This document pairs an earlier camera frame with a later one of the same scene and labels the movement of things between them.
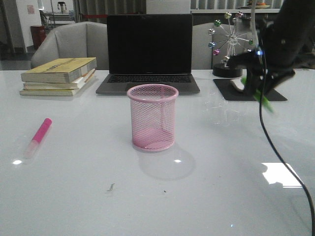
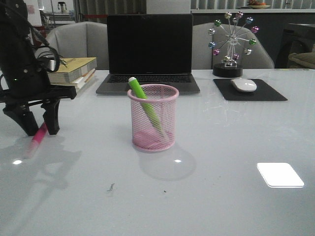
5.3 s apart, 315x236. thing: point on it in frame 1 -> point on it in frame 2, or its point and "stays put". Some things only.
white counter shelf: [234, 11] stays put
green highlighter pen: [258, 95] -> [150, 110]
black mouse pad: [229, 92] stays put
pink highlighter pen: [38, 138] stays put
